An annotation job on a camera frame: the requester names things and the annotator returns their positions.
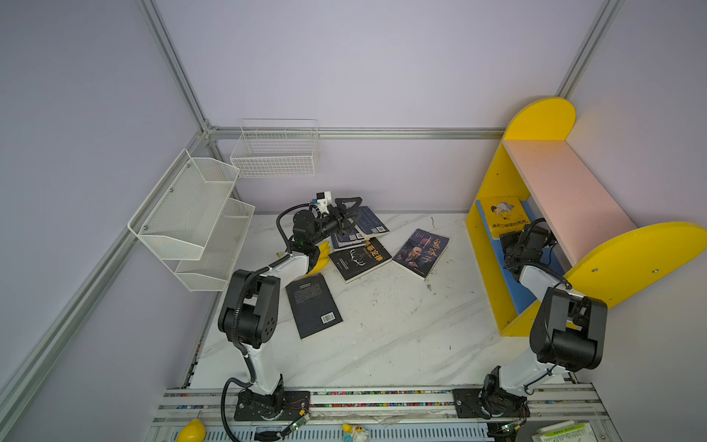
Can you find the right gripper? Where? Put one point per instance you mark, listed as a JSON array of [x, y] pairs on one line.
[[505, 238]]

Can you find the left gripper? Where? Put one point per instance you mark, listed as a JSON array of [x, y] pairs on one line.
[[340, 219]]

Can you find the yellow cartoon cover book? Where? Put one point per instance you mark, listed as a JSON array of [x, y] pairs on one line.
[[503, 214]]

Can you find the purple old man book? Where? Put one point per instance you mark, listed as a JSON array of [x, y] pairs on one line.
[[420, 253]]

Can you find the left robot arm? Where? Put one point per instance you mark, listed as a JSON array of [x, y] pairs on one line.
[[250, 310]]

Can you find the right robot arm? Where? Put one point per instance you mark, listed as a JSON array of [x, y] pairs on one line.
[[566, 336]]

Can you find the blue book behind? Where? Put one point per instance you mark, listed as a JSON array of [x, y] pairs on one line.
[[341, 241]]

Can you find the blue book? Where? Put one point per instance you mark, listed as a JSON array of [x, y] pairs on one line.
[[341, 241], [368, 225]]

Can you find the blue book front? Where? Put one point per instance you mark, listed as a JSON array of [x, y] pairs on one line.
[[368, 225]]

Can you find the yellow banana bunch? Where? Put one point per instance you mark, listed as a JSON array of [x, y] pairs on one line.
[[319, 259]]

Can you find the black book yellow title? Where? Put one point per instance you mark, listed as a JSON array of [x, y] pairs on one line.
[[355, 262]]

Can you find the yellow pink blue bookshelf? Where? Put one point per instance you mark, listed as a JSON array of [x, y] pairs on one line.
[[609, 257]]

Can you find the black book with barcode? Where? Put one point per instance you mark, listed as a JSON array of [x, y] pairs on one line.
[[313, 306]]

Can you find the white mesh two-tier shelf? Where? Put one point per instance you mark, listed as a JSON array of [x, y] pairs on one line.
[[193, 222]]

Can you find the green white box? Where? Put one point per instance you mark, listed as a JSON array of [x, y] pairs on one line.
[[567, 431]]

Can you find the small yellow duck toy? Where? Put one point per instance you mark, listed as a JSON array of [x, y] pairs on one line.
[[354, 433]]

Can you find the yellow lemon toy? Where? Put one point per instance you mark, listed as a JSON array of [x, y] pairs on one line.
[[193, 432]]

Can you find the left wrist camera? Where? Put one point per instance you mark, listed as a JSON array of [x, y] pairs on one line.
[[324, 201]]

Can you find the white wire basket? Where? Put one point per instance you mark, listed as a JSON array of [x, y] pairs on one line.
[[277, 148]]

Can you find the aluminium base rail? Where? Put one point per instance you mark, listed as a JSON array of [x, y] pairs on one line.
[[383, 378]]

